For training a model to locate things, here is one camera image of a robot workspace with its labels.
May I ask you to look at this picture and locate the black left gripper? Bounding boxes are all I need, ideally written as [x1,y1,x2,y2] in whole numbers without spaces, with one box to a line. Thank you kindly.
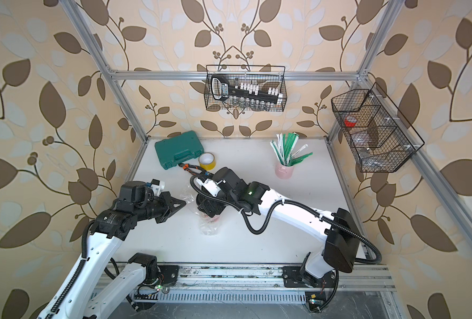
[132,191,186,223]

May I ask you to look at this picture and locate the clear plastic carrier bag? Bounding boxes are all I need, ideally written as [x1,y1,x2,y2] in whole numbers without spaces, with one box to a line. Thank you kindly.
[180,186,221,236]

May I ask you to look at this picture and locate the red cup black lid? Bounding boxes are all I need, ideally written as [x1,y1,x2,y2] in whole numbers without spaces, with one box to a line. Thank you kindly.
[204,213,220,223]

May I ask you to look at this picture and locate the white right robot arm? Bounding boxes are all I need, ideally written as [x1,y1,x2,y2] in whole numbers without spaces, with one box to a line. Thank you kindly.
[189,167,382,280]

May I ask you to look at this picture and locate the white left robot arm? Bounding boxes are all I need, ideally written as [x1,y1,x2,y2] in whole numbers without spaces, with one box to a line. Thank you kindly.
[39,180,186,318]

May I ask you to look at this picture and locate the orange black pliers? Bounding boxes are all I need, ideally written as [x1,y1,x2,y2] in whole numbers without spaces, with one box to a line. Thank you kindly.
[178,163,207,175]

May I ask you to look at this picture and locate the yellow tape roll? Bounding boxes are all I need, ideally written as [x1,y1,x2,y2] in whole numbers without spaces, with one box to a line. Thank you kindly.
[198,152,216,171]

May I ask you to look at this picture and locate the pink straw holder cup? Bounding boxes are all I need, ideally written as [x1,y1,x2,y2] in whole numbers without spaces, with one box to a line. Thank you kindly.
[275,163,294,179]

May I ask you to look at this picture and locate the green plastic tool case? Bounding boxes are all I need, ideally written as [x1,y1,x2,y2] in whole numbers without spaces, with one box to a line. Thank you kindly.
[154,131,204,170]

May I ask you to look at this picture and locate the green white wrapped straws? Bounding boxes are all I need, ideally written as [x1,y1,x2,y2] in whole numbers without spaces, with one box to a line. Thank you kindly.
[270,132,313,167]

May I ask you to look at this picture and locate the black socket set holder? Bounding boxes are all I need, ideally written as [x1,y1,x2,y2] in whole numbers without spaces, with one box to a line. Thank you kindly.
[208,74,286,104]

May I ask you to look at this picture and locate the red item in basket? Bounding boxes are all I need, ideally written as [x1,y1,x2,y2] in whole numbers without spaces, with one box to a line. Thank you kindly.
[344,115,358,128]

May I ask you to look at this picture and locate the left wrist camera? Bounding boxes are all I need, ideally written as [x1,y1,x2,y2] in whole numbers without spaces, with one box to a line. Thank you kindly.
[146,179,165,196]

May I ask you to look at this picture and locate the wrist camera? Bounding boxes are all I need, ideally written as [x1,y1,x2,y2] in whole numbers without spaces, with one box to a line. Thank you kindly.
[146,179,165,196]
[198,179,221,198]

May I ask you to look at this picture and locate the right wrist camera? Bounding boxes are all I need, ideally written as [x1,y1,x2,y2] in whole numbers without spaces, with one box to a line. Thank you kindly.
[198,179,221,198]

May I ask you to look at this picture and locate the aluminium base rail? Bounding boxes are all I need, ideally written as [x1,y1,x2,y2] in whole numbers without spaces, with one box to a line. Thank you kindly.
[83,263,398,314]

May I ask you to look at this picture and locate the black wire basket back wall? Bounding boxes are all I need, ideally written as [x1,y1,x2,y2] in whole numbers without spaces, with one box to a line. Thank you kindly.
[204,64,287,112]

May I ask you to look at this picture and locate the black wire basket wall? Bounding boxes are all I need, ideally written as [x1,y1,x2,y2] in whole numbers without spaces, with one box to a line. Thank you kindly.
[204,64,287,112]
[331,83,425,173]

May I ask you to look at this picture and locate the black wire basket right wall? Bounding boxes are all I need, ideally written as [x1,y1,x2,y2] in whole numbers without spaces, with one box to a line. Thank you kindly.
[331,83,425,173]

